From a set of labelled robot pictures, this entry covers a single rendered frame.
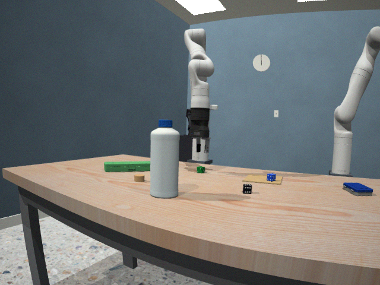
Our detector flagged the tan square mat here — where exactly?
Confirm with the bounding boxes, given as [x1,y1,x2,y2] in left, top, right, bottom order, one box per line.
[243,174,282,185]

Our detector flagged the small tan cylinder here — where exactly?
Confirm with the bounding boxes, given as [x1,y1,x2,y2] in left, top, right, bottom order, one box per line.
[134,174,144,182]

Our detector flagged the blue die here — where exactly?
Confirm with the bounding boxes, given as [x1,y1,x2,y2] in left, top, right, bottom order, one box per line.
[267,173,276,181]

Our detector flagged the green die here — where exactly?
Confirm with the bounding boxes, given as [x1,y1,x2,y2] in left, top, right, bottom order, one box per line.
[197,166,205,173]

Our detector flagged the white plastic bottle with blue cap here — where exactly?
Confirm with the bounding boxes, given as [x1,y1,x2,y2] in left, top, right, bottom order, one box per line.
[150,120,180,198]

